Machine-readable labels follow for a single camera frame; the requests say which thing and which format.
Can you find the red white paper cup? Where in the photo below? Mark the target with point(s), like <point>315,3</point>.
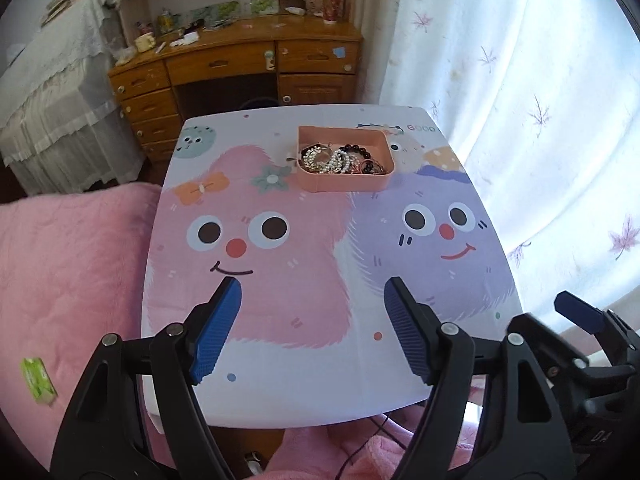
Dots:
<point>331,11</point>

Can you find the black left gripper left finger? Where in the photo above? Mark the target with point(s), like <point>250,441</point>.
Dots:
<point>134,413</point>

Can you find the gold rhinestone hair comb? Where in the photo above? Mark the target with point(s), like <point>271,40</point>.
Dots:
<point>314,158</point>

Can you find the cartoon printed table mat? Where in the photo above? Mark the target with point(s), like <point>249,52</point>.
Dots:
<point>312,343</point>

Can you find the wooden desk with drawers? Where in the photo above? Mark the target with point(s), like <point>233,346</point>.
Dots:
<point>260,62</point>

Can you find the yellow mug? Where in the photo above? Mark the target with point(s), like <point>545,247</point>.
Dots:
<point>145,42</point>

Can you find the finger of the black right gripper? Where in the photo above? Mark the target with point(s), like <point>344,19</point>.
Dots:
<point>616,338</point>

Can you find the white lace bed cover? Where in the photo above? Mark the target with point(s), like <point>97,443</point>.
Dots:
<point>62,129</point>

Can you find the green small packet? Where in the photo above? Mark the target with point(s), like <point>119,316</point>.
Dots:
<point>38,381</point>

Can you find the pink plastic jewelry tray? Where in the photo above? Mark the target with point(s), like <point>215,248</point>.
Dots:
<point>361,160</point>

